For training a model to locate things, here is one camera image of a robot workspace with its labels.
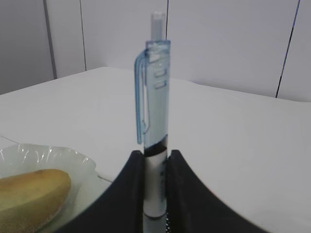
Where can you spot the green glass ruffled plate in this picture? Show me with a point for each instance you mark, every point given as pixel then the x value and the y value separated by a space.
pixel 86 184

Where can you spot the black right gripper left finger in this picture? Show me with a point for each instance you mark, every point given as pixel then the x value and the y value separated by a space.
pixel 119 208

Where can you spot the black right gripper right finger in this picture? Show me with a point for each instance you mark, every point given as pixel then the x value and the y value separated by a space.
pixel 193 208

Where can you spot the sugared bread bun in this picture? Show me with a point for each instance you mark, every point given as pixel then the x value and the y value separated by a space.
pixel 30 200

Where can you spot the clear grey pen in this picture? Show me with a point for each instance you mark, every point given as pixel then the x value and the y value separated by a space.
pixel 152 80

